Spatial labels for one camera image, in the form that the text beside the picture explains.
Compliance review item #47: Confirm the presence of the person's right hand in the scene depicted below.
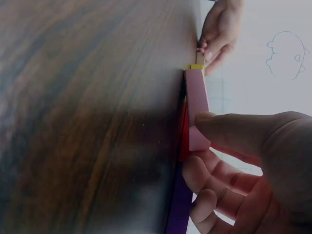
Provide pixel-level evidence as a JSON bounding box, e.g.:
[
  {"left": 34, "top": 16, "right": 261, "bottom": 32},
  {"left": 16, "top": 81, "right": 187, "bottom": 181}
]
[{"left": 182, "top": 111, "right": 312, "bottom": 234}]

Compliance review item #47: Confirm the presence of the person's left hand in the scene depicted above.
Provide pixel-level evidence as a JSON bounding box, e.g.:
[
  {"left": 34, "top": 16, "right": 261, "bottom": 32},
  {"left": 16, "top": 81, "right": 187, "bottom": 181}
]
[{"left": 196, "top": 0, "right": 245, "bottom": 76}]

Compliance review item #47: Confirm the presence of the tan paper sheet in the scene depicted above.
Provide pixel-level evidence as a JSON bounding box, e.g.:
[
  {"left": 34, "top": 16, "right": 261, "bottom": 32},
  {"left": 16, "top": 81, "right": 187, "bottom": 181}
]
[{"left": 195, "top": 52, "right": 206, "bottom": 66}]

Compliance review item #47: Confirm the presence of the pink paper sheet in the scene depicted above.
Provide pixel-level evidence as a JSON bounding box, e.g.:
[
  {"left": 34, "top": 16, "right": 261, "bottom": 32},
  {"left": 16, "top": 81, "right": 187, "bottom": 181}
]
[{"left": 184, "top": 69, "right": 211, "bottom": 152}]

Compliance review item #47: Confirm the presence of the purple paper sheet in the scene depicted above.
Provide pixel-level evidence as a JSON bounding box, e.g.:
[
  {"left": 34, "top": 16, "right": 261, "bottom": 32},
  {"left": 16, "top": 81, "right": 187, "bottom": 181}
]
[{"left": 165, "top": 165, "right": 196, "bottom": 234}]

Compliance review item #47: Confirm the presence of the red paper sheet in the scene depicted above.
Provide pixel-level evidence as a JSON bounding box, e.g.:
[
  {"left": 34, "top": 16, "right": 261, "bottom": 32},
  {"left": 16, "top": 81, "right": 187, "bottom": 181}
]
[{"left": 179, "top": 96, "right": 195, "bottom": 163}]

